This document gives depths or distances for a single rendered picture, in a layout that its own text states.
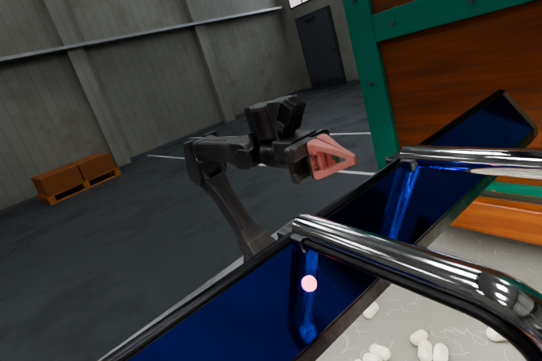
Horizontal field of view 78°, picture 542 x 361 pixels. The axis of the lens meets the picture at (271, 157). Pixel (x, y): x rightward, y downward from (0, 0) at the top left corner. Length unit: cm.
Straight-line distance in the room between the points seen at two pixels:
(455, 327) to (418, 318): 6
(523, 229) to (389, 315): 30
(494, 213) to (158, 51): 845
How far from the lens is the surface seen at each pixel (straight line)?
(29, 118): 804
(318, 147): 54
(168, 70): 884
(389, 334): 69
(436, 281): 20
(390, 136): 89
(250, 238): 87
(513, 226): 79
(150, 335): 23
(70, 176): 696
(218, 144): 77
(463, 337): 69
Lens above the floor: 124
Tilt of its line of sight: 16 degrees down
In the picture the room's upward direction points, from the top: 17 degrees counter-clockwise
